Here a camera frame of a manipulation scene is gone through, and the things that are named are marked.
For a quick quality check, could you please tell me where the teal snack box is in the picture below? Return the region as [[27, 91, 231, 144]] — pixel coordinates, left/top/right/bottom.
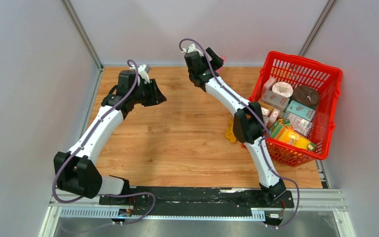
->
[[285, 100, 315, 121]]

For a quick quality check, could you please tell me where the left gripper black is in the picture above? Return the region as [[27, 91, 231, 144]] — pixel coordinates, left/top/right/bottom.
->
[[131, 79, 167, 107]]

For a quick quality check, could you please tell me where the purple cable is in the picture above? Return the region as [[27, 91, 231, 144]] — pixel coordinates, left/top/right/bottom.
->
[[179, 38, 301, 229], [51, 59, 156, 226]]

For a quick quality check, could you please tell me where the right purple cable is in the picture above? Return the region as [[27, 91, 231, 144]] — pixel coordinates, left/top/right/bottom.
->
[[179, 38, 301, 229]]

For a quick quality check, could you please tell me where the pink grey snack box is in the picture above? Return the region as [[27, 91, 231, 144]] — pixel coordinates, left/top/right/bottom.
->
[[260, 90, 290, 111]]

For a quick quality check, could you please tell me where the orange juice carton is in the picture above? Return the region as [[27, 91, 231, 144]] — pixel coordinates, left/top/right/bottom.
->
[[274, 126, 316, 151]]

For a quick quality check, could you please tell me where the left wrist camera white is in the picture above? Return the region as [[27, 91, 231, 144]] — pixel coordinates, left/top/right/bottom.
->
[[129, 64, 151, 84]]

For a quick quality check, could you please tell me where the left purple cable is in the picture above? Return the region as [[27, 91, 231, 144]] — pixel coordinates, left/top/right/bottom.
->
[[51, 59, 156, 226]]

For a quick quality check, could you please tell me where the yellow fried food toy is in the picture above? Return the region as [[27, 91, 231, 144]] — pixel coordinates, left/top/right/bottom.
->
[[225, 120, 237, 144]]

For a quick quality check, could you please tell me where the pink white roll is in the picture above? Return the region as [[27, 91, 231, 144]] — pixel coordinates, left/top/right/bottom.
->
[[272, 81, 294, 98]]

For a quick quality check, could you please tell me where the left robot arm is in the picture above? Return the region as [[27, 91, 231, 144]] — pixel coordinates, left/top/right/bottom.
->
[[53, 65, 167, 205]]

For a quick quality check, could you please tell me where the brown chocolate donut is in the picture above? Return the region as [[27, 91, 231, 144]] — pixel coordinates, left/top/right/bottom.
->
[[291, 85, 320, 108]]

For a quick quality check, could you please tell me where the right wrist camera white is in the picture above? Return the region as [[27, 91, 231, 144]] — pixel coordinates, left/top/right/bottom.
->
[[181, 43, 204, 57]]

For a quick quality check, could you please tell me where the red plastic basket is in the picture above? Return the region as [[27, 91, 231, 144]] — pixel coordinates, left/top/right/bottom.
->
[[248, 51, 343, 167]]

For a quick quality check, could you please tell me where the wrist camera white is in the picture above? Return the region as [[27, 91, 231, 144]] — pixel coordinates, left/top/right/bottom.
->
[[181, 43, 204, 57], [129, 64, 151, 84]]

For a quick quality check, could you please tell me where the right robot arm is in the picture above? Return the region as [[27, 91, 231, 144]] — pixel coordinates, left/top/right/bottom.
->
[[183, 44, 286, 207]]

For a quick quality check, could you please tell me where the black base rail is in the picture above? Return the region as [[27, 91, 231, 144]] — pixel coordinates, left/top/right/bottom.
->
[[49, 185, 347, 226]]

